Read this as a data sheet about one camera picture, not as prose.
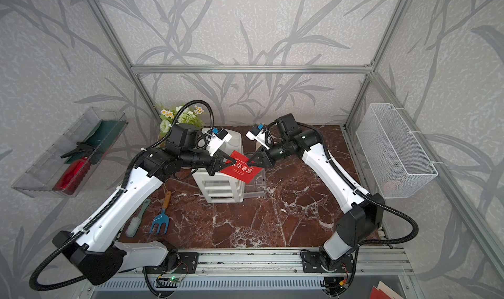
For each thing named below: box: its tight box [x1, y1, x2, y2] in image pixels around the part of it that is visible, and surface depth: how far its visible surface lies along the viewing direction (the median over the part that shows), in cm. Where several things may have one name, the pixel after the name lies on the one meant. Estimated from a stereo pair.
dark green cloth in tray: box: [63, 119, 128, 164], surface depth 70 cm
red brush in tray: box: [52, 156, 91, 196], surface depth 60 cm
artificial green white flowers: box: [156, 104, 206, 139], surface depth 84 cm
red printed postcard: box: [219, 150, 263, 184], surface depth 71 cm
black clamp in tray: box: [60, 141, 95, 159], surface depth 67 cm
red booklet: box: [369, 279, 405, 299], surface depth 69 cm
